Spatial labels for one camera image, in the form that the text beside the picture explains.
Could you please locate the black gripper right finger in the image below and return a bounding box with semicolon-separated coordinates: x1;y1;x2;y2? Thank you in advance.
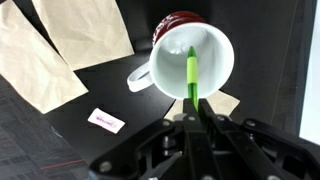
199;97;320;180

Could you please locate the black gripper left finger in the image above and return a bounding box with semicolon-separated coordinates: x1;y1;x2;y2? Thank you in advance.
88;97;221;180

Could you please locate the green pen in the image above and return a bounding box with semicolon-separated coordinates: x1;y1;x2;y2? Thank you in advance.
185;45;200;113

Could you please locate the maroon mug white inside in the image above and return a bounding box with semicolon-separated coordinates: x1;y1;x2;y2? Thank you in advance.
126;10;235;101

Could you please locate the brown paper napkin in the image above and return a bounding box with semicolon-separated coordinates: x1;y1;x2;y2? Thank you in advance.
163;89;241;123
0;0;90;115
31;0;135;72

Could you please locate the black side table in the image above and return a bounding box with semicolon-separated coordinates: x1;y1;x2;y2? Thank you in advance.
0;0;316;174

